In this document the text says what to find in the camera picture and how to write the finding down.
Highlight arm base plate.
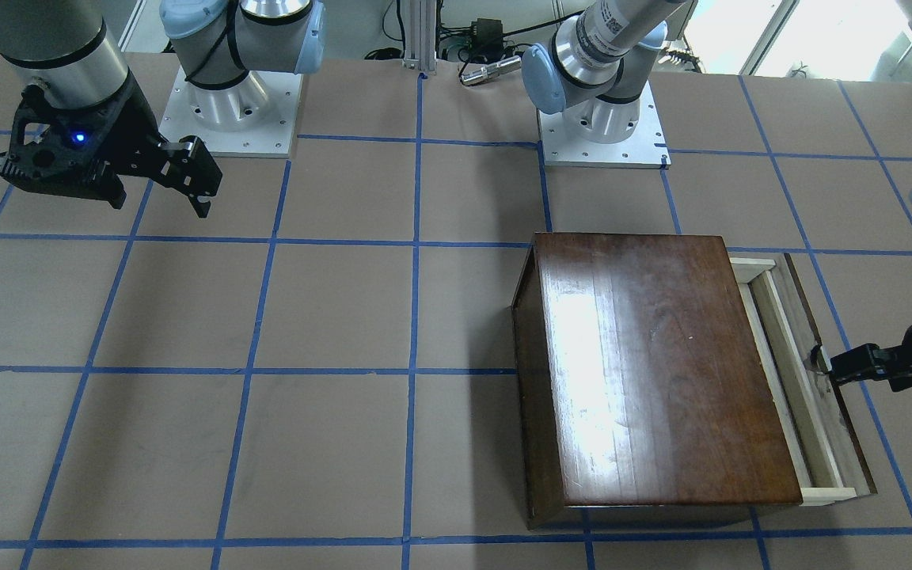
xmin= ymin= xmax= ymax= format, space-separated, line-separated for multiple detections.
xmin=537 ymin=82 xmax=672 ymax=169
xmin=159 ymin=68 xmax=305 ymax=159

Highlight dark wooden drawer cabinet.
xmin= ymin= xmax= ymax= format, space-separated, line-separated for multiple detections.
xmin=511 ymin=232 xmax=804 ymax=530

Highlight aluminium frame post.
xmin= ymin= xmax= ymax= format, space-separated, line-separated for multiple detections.
xmin=398 ymin=1 xmax=440 ymax=76

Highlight light wooden drawer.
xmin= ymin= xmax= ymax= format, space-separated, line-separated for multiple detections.
xmin=730 ymin=255 xmax=877 ymax=507

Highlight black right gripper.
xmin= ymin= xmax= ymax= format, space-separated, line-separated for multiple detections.
xmin=0 ymin=76 xmax=223 ymax=218

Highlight black power adapter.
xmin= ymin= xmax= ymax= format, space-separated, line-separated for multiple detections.
xmin=468 ymin=18 xmax=504 ymax=54

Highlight silver metal cylinder tool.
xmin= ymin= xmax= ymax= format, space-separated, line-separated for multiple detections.
xmin=459 ymin=55 xmax=522 ymax=87

